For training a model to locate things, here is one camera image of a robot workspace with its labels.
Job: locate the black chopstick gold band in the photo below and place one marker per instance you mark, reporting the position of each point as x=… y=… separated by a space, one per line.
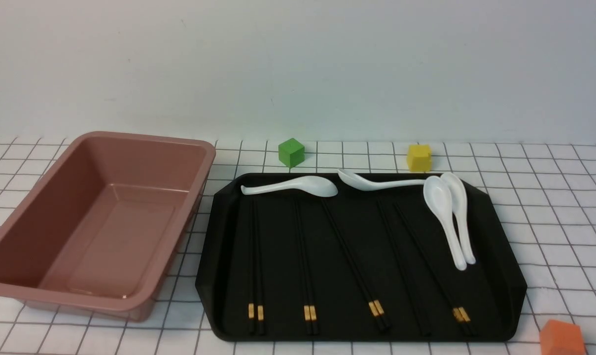
x=445 y=281
x=311 y=292
x=354 y=268
x=303 y=272
x=433 y=266
x=373 y=294
x=252 y=276
x=261 y=328

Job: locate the white spoon left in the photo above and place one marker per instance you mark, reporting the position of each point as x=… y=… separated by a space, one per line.
x=314 y=185

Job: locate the white spoon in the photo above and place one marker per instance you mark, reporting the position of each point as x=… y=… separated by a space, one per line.
x=362 y=184
x=460 y=208
x=314 y=185
x=438 y=198

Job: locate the green cube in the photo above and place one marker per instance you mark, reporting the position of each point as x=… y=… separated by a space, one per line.
x=291 y=153

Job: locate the white spoon top middle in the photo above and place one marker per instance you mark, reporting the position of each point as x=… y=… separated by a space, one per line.
x=362 y=184

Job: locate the black plastic tray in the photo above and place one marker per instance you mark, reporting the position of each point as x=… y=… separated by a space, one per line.
x=483 y=303

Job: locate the yellow cube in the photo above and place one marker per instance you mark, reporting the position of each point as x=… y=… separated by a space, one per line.
x=419 y=158

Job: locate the white spoon front right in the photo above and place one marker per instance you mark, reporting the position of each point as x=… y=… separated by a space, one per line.
x=438 y=198

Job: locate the white spoon rear right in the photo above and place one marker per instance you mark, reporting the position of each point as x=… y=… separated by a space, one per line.
x=460 y=208

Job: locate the pink plastic bin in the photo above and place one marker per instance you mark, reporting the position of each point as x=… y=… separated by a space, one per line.
x=99 y=231

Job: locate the orange cube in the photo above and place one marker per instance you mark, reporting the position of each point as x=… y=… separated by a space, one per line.
x=561 y=338

